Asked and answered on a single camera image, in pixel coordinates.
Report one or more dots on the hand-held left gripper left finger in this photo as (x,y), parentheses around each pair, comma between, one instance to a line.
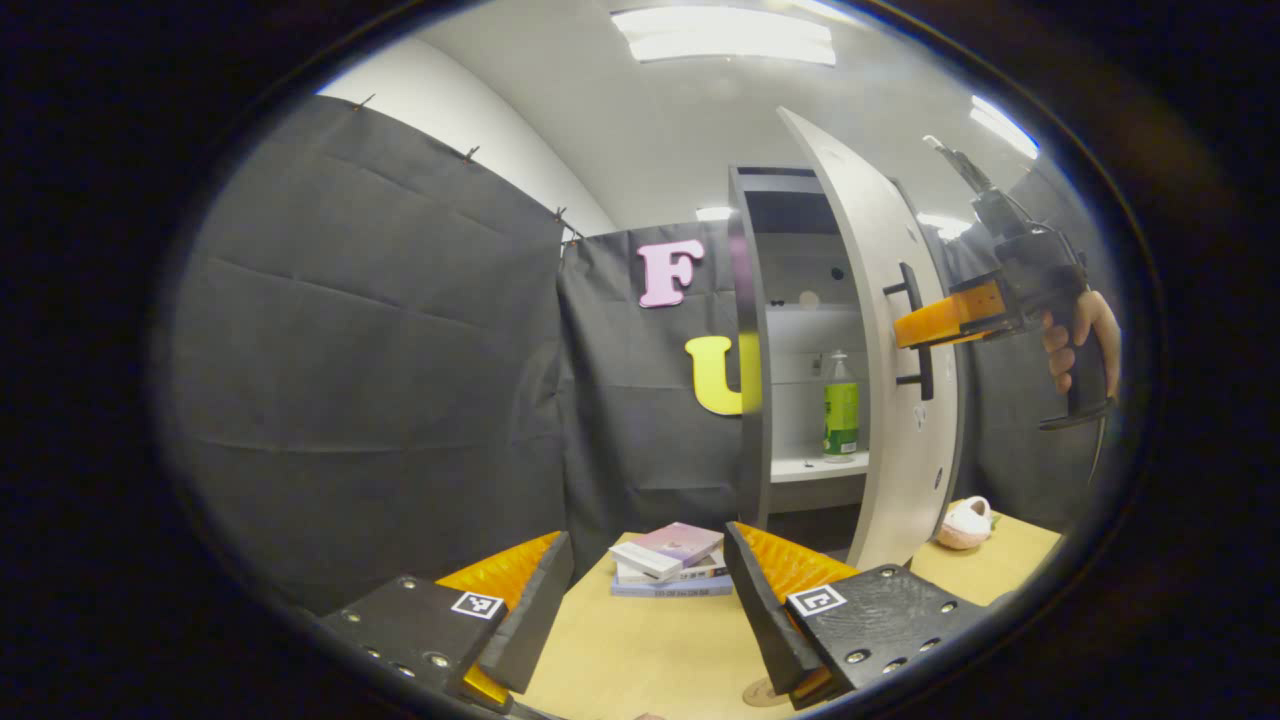
(535,620)

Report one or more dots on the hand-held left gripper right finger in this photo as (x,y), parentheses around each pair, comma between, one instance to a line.
(765,620)

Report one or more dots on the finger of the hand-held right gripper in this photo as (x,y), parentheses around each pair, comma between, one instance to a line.
(940,318)

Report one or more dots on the round wooden coaster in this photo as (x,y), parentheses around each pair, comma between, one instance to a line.
(758,692)

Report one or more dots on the green bottle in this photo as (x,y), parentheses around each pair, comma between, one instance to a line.
(840,420)

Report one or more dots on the white cabinet door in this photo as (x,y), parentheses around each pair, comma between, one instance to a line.
(905,470)

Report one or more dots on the white book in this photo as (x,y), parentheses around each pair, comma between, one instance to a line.
(700,572)

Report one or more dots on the ceiling light panel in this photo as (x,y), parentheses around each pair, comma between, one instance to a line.
(715,213)
(942,225)
(1005,125)
(725,35)

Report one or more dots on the blue book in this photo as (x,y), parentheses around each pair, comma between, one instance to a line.
(670,589)

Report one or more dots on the pink book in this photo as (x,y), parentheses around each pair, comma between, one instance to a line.
(675,542)

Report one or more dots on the black backdrop cloth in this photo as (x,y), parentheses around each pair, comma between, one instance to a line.
(380,350)

